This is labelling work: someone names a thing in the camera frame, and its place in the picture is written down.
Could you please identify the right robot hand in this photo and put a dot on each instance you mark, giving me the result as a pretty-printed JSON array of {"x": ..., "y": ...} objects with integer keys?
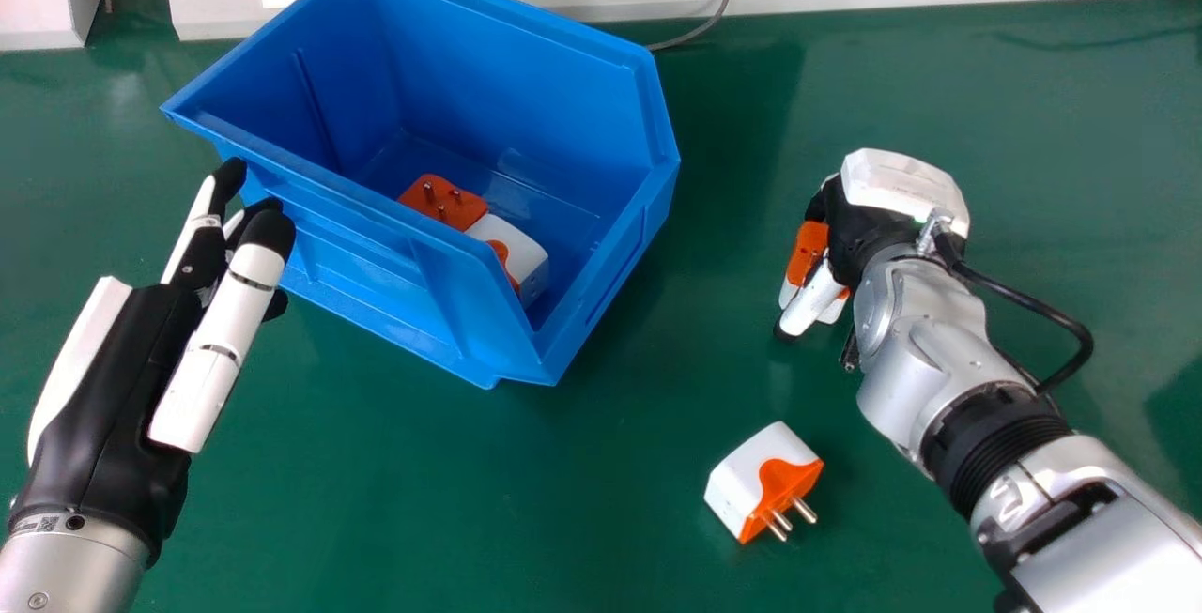
[{"x": 897, "y": 186}]

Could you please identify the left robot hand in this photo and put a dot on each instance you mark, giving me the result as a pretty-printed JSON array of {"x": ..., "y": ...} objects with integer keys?
[{"x": 113, "y": 378}]

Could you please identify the white-and-orange plug adapter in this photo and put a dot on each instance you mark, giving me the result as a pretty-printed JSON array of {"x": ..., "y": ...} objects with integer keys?
[
  {"x": 516, "y": 252},
  {"x": 762, "y": 477},
  {"x": 441, "y": 200},
  {"x": 808, "y": 252}
]

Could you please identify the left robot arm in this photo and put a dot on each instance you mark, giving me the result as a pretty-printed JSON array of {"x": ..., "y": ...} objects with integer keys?
[{"x": 66, "y": 571}]

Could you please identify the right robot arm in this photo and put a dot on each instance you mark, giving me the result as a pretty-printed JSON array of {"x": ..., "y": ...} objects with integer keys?
[{"x": 920, "y": 360}]

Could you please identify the blue plastic bin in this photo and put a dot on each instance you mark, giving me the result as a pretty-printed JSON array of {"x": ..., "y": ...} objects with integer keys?
[{"x": 488, "y": 78}]

